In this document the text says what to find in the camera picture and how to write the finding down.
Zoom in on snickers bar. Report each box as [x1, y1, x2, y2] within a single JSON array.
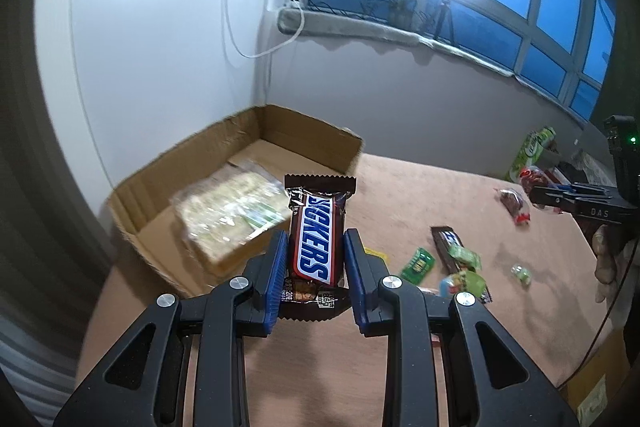
[[279, 173, 357, 322]]

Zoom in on packaged bread slices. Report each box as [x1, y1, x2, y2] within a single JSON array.
[[170, 160, 291, 277]]

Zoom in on right hand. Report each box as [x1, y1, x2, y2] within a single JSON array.
[[591, 225, 639, 305]]

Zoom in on green flat candy packet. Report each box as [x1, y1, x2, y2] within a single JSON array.
[[400, 247, 435, 286]]

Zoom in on green candy pack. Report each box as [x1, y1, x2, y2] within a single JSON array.
[[439, 270, 490, 303]]

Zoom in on red snack bag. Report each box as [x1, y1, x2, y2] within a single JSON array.
[[518, 165, 555, 196]]

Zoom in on green snack bag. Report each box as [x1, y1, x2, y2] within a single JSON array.
[[506, 126, 556, 183]]

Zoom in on red dark snack packet far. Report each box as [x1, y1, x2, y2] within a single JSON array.
[[496, 188, 530, 227]]

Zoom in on small green candy in clear wrap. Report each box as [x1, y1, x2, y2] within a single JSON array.
[[511, 265, 532, 287]]

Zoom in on cardboard box on floor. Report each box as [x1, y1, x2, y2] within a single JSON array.
[[561, 331, 632, 426]]

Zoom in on black tripod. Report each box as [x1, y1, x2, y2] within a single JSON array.
[[433, 0, 456, 46]]

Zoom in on grey window sill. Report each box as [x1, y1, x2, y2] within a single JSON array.
[[277, 8, 589, 127]]

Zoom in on potted plant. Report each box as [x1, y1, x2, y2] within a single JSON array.
[[360, 0, 418, 30]]

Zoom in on white cabinet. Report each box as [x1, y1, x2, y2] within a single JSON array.
[[35, 0, 265, 213]]

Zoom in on black cable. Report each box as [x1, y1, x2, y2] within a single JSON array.
[[554, 238, 640, 390]]

